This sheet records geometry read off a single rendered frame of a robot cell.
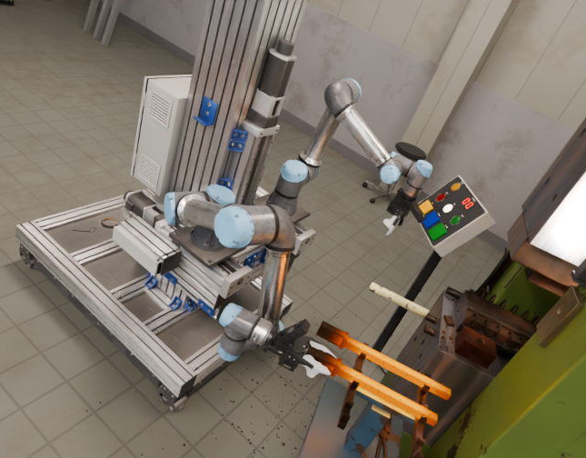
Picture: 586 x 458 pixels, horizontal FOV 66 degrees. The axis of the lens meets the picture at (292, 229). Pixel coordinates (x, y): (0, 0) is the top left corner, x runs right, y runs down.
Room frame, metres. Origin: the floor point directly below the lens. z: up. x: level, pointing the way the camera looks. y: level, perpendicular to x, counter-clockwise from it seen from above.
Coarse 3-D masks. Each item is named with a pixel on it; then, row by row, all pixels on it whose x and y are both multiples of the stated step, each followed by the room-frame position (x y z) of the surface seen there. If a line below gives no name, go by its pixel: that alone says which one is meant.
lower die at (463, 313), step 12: (468, 300) 1.44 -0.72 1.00; (480, 300) 1.51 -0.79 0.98; (468, 312) 1.38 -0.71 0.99; (492, 312) 1.43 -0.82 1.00; (504, 312) 1.50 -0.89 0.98; (456, 324) 1.38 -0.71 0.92; (468, 324) 1.34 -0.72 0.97; (480, 324) 1.34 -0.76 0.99; (492, 324) 1.36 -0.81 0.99; (504, 324) 1.38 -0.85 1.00; (516, 324) 1.41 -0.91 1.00; (528, 324) 1.46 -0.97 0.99; (504, 336) 1.33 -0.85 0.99; (516, 336) 1.35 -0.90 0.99; (528, 336) 1.37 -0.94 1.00
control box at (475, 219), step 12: (456, 180) 2.14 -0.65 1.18; (444, 192) 2.11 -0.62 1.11; (456, 192) 2.06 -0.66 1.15; (468, 192) 2.02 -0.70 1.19; (420, 204) 2.12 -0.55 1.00; (432, 204) 2.07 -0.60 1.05; (444, 204) 2.03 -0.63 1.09; (456, 204) 1.99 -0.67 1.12; (468, 204) 1.94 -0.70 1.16; (480, 204) 1.91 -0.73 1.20; (444, 216) 1.95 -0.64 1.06; (468, 216) 1.88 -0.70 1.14; (480, 216) 1.84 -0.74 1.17; (456, 228) 1.85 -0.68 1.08; (468, 228) 1.84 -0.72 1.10; (480, 228) 1.85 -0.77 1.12; (444, 240) 1.82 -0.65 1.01; (456, 240) 1.83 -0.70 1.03; (468, 240) 1.85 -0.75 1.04; (444, 252) 1.83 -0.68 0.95
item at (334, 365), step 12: (312, 348) 0.96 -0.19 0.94; (324, 360) 0.94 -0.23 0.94; (336, 360) 0.96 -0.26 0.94; (336, 372) 0.92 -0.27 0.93; (348, 372) 0.93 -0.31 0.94; (360, 384) 0.92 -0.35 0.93; (372, 384) 0.92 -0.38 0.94; (384, 396) 0.91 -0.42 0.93; (396, 396) 0.92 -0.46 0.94; (408, 408) 0.90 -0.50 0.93; (420, 408) 0.91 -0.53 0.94; (432, 420) 0.89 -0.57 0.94
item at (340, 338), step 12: (324, 324) 1.07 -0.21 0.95; (324, 336) 1.06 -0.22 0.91; (336, 336) 1.06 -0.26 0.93; (348, 336) 1.07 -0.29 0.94; (348, 348) 1.04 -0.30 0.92; (360, 348) 1.04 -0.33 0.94; (372, 360) 1.03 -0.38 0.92; (384, 360) 1.04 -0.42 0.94; (396, 372) 1.02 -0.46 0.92; (408, 372) 1.03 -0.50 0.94; (420, 384) 1.01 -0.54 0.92; (432, 384) 1.02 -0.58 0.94; (444, 396) 1.00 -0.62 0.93
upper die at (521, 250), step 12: (516, 228) 1.49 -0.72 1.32; (516, 240) 1.41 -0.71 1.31; (528, 240) 1.35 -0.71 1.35; (516, 252) 1.35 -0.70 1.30; (528, 252) 1.34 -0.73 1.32; (540, 252) 1.34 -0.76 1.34; (528, 264) 1.34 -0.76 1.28; (540, 264) 1.34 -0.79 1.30; (552, 264) 1.33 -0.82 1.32; (564, 264) 1.33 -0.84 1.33; (552, 276) 1.33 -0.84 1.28; (564, 276) 1.32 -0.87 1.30
